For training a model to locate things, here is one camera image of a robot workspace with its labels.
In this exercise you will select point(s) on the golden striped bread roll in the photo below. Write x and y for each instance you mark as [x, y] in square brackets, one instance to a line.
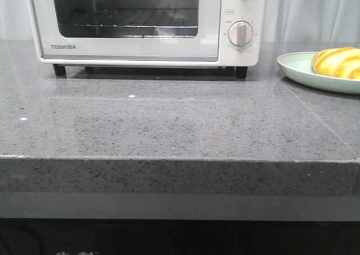
[337, 62]

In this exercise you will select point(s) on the metal wire oven rack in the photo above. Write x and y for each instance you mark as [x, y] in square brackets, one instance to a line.
[163, 18]

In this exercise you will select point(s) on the white Toshiba toaster oven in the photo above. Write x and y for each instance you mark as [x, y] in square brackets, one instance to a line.
[229, 55]

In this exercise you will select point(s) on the light green plate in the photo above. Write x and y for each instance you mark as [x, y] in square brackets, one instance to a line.
[298, 67]

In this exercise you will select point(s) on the lower timer knob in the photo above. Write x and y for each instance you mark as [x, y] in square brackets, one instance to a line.
[240, 33]

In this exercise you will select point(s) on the glass oven door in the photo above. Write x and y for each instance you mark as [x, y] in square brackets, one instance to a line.
[126, 43]

